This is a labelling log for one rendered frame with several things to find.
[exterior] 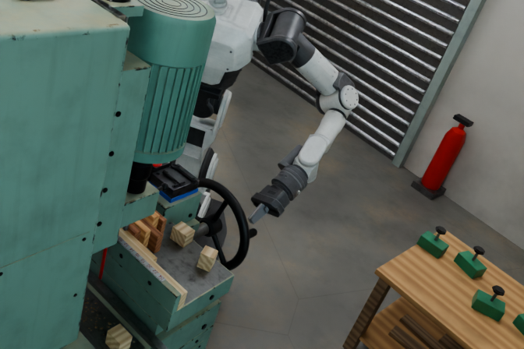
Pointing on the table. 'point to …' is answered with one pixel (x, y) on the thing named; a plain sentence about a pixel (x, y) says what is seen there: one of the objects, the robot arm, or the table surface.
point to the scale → (140, 259)
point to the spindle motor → (169, 67)
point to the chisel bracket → (139, 205)
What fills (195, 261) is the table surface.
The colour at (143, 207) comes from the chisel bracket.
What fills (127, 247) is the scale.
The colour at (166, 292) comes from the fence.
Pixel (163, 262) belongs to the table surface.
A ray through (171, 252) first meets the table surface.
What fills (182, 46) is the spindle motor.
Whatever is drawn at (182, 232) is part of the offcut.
